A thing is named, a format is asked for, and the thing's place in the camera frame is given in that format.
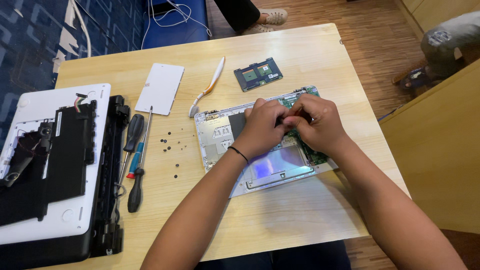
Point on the person's left hand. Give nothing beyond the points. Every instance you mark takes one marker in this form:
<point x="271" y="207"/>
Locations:
<point x="260" y="127"/>

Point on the person's right hand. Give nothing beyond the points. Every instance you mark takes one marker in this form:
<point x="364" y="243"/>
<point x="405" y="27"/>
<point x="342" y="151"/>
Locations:
<point x="318" y="127"/>

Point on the person's left fingers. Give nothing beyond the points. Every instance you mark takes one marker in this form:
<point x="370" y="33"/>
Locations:
<point x="270" y="108"/>

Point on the person's right fingers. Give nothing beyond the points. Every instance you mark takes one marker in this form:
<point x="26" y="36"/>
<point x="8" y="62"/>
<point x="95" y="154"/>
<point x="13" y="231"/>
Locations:
<point x="302" y="103"/>

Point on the dark green touchpad board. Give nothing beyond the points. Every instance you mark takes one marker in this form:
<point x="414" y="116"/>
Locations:
<point x="258" y="74"/>

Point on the black insulating sheet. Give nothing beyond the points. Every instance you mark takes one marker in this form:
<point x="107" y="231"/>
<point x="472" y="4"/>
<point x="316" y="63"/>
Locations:
<point x="237" y="125"/>

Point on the green laptop motherboard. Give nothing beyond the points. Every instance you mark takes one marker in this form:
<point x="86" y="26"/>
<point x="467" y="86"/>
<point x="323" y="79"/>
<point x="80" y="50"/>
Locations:
<point x="313" y="154"/>

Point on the black wrist band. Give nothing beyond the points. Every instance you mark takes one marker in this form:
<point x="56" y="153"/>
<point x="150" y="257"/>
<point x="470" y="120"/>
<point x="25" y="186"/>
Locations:
<point x="240" y="153"/>

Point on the white open laptop chassis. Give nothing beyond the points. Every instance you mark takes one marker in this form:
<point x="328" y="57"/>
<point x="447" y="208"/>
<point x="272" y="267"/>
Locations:
<point x="273" y="168"/>

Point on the white orange toothbrush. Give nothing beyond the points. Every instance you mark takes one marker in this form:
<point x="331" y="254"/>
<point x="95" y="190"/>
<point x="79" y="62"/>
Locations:
<point x="210" y="85"/>

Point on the scattered small black screws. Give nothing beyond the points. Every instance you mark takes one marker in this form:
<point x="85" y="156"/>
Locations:
<point x="169" y="145"/>

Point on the white plastic cover panel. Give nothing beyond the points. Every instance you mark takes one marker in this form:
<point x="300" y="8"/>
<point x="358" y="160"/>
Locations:
<point x="159" y="89"/>

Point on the dark blue printed bag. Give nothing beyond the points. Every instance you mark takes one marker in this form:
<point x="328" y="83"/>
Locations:
<point x="414" y="77"/>

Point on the blue upholstered bench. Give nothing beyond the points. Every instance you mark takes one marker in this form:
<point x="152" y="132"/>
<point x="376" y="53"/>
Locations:
<point x="176" y="32"/>

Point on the light wooden side table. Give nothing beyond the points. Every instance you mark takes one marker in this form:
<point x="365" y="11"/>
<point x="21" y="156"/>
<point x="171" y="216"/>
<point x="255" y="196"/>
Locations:
<point x="435" y="150"/>

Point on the black device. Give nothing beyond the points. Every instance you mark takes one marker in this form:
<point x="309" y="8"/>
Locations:
<point x="161" y="6"/>

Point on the person's dark trousers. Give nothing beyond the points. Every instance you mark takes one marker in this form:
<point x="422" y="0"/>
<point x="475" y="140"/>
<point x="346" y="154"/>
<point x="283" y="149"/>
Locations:
<point x="285" y="258"/>

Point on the grey bag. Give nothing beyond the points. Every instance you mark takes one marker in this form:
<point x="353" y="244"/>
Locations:
<point x="450" y="41"/>

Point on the light wooden cabinet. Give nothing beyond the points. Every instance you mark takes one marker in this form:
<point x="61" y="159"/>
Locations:
<point x="438" y="13"/>

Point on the black laptop screen lid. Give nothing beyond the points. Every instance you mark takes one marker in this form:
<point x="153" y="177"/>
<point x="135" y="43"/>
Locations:
<point x="108" y="210"/>

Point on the black laptop battery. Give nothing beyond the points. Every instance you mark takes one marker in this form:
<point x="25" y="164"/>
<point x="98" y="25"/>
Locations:
<point x="69" y="157"/>

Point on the white laptop bottom cover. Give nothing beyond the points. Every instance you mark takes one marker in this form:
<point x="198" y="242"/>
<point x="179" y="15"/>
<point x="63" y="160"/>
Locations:
<point x="71" y="213"/>

